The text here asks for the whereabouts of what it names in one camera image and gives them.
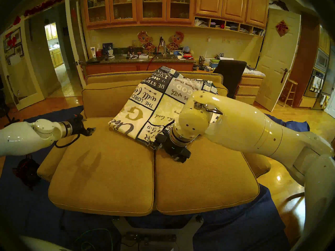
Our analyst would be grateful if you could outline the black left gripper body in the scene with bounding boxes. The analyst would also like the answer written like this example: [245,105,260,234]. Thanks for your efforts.
[69,119,90,136]

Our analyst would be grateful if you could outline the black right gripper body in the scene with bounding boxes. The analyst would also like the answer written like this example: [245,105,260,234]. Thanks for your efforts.
[163,138,192,163]

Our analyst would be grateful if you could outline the printed scripture fleece blanket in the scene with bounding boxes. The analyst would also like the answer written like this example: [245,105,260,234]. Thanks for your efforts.
[109,66,219,149]

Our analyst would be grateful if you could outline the mustard sofa seat cushion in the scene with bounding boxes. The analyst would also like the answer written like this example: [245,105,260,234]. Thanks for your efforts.
[48,117,155,217]
[154,134,260,215]

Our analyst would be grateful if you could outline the mustard fabric loveseat sofa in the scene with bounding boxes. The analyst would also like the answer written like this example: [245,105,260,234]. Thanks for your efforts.
[37,71,271,217]

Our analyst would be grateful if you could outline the black floor stand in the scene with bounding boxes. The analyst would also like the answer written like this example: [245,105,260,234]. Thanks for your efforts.
[0,91,20,130]

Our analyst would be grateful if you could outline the white glass french door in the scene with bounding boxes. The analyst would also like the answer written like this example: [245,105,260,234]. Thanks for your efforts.
[0,18,45,111]

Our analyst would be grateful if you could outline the granite top counter cabinet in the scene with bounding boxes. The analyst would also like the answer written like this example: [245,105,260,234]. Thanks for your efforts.
[82,54,196,76]

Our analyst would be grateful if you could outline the black power strip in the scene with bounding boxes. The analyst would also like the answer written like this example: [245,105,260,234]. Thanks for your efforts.
[126,233,177,242]

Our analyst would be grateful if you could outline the large navy floor cloth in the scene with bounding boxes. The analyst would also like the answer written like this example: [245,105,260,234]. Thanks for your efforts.
[0,105,286,251]

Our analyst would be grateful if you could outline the wooden desk with drawers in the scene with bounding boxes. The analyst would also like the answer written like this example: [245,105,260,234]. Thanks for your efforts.
[234,70,266,104]

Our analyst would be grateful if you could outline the dark office chair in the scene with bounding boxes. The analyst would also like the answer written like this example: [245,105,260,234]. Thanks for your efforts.
[213,60,247,99]

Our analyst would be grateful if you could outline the crumpled navy cloth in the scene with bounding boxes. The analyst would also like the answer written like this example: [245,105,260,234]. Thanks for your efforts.
[264,113,310,132]

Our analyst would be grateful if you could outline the red garland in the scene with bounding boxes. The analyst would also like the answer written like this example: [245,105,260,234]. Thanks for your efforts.
[24,0,65,17]

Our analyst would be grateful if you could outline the wooden stool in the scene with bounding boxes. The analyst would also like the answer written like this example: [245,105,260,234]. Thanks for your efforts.
[278,79,298,107]

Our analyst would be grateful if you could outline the white panel door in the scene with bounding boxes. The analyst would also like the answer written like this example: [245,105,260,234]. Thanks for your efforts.
[255,9,301,112]

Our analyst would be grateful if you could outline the wooden cubby shelf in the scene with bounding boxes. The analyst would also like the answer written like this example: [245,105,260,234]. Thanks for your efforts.
[194,16,266,37]

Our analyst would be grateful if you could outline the red diamond door ornament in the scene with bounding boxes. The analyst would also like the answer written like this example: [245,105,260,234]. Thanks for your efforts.
[275,20,290,37]

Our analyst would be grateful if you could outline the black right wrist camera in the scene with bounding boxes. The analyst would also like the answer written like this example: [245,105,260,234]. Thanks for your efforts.
[153,134,168,149]

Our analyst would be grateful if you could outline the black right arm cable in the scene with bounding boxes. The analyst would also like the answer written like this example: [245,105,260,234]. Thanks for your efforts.
[162,121,181,136]

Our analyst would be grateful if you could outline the black cable spool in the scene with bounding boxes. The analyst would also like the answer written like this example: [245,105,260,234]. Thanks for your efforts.
[13,157,41,188]

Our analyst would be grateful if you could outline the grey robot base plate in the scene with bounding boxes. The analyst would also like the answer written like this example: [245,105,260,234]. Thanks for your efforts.
[113,214,204,251]

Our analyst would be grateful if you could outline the thin green cable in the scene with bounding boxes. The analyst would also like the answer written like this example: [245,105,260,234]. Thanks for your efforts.
[75,228,113,251]

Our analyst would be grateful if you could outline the cartoon pig wall decoration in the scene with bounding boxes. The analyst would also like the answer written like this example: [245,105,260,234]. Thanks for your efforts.
[167,31,185,52]
[137,31,155,53]

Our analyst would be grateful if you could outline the wooden wall cabinets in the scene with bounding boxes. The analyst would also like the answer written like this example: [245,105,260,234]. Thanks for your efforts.
[83,0,269,28]

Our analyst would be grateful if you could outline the steel wall oven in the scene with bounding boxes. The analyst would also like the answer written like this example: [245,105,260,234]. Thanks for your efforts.
[310,49,330,98]

